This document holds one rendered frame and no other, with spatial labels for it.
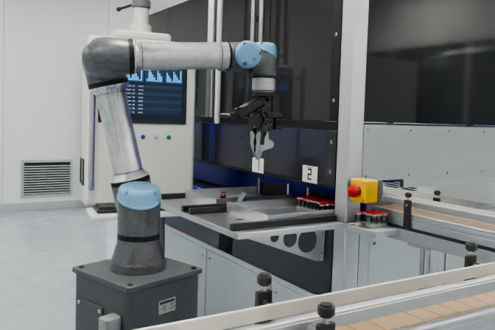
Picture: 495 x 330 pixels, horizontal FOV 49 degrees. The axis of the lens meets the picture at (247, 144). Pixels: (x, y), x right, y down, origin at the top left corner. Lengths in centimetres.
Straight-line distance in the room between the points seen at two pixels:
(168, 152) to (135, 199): 107
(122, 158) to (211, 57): 39
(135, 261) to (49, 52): 569
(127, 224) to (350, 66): 85
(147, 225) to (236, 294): 103
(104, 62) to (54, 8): 566
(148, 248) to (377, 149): 83
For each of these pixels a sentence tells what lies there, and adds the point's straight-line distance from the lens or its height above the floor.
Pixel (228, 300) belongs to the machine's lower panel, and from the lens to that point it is 252.
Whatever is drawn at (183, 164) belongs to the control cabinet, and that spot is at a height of 98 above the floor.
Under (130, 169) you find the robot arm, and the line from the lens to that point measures 161.
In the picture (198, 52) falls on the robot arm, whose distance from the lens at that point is 151.
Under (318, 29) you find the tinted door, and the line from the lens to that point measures 195.
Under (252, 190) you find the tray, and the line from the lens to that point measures 236.
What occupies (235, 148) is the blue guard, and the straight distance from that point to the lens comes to 237.
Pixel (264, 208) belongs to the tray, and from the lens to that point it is 200.
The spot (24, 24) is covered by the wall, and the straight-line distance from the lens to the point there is 704.
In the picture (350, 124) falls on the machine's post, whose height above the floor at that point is 120.
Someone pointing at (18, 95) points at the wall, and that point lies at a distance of 696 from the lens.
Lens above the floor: 122
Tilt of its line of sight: 3 degrees down
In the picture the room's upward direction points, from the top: 2 degrees clockwise
